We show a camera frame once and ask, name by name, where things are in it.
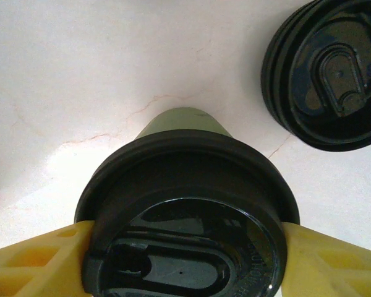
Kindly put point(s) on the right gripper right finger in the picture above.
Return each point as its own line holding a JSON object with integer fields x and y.
{"x": 334, "y": 266}

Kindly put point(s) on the black cup lid stack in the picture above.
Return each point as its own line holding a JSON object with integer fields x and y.
{"x": 327, "y": 77}

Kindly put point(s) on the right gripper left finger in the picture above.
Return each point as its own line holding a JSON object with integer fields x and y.
{"x": 34, "y": 266}

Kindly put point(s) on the green white paper cup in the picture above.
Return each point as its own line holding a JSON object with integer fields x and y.
{"x": 185, "y": 122}

